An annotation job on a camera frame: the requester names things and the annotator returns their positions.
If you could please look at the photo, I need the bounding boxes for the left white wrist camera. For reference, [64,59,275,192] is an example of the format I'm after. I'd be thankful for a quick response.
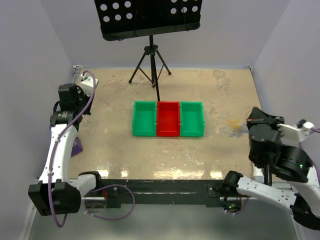
[79,73,95,96]

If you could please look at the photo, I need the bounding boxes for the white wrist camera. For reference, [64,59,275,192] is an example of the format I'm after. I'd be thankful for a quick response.
[277,119,315,143]
[79,73,95,96]

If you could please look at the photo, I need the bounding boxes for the coloured cable bundle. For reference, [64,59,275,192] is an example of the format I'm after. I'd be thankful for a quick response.
[222,119,250,139]

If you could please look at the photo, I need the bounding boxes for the green bin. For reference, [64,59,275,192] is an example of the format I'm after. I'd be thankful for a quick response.
[132,101,157,137]
[180,101,205,138]

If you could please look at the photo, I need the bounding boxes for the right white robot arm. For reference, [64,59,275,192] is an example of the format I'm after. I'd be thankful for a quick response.
[222,107,320,231]

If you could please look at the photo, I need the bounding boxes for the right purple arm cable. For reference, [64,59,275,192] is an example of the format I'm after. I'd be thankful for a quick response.
[298,126,320,181]

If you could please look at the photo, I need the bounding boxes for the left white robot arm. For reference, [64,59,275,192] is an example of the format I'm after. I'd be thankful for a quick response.
[28,80,104,216]

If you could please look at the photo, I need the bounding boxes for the purple holder block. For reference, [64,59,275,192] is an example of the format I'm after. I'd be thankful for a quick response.
[48,122,84,158]

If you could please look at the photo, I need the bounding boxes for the red bin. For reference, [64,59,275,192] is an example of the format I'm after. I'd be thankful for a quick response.
[156,101,181,137]

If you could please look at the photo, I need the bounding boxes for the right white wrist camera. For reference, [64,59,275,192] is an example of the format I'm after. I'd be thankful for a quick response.
[277,119,315,143]

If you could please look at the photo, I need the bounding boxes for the black music stand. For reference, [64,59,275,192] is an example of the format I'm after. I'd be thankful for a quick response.
[94,0,203,90]

